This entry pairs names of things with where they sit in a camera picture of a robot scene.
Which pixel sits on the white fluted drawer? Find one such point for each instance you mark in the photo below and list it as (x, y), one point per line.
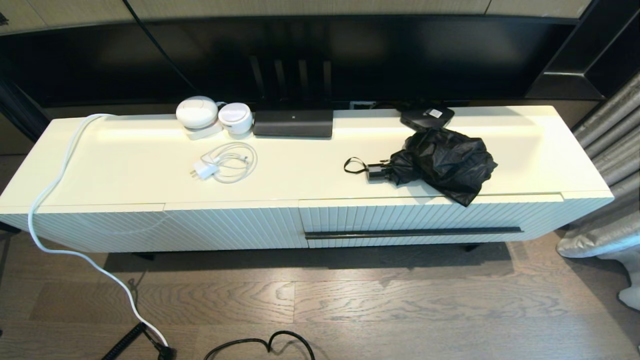
(400, 217)

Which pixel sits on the black umbrella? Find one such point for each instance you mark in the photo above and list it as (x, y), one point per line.
(445, 160)

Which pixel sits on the white tv cabinet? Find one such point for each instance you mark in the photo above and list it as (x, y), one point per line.
(125, 160)

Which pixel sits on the black router with antennas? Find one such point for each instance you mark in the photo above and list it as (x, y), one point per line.
(292, 122)

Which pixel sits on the small white round device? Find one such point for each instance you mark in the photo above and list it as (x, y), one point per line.
(235, 117)

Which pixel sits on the white charger adapter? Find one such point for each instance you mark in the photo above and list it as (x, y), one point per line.
(206, 170)

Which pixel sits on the small black set-top box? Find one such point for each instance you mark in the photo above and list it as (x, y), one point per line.
(425, 117)

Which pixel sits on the large white round device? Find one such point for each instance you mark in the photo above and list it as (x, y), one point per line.
(196, 112)

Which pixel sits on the black television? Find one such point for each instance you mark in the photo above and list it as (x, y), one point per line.
(400, 55)

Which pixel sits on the black power plug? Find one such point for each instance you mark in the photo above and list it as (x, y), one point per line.
(165, 353)

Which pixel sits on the dark grey curtain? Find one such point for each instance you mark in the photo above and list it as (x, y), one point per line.
(20, 110)

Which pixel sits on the black shelf unit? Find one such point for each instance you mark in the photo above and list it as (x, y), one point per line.
(615, 55)

